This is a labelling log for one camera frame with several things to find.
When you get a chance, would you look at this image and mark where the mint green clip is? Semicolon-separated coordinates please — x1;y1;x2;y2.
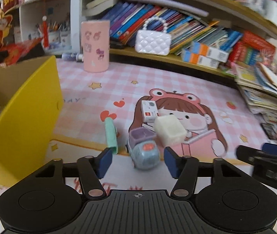
104;117;118;154

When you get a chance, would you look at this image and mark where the grey blue toy car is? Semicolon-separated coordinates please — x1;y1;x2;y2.
125;127;160;170

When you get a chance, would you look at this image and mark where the yellow cardboard box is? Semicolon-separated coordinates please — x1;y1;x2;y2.
0;56;64;187

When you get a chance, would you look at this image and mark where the cream foam cube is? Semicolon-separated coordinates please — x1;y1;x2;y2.
153;115;187;147

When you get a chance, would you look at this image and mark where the stack of papers and magazines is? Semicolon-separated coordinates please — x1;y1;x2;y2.
234;64;277;139

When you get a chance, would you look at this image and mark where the pink checkered table mat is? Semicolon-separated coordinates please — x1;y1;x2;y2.
0;58;277;234

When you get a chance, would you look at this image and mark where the small white eraser box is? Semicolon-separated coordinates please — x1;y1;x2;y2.
141;100;159;123

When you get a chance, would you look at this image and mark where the lower orange blue box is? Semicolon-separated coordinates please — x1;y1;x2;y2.
181;49;219;69

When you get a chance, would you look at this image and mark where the orange blue box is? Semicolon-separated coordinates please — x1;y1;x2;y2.
191;42;229;62
181;49;219;69

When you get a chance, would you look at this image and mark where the upper orange blue box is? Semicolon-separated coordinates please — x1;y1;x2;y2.
191;42;229;62

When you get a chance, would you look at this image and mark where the red dictionary book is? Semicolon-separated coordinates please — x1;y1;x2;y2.
241;30;276;54

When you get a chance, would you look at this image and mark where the white quilted pearl handbag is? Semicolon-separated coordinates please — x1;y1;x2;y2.
135;16;171;56

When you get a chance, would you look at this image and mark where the pink sticker cylinder holder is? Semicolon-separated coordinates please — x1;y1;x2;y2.
81;20;110;73

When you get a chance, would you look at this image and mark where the wooden bookshelf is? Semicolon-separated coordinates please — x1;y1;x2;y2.
70;0;277;78

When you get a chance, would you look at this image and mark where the row of leaning books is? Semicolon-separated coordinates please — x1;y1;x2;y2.
101;1;243;56

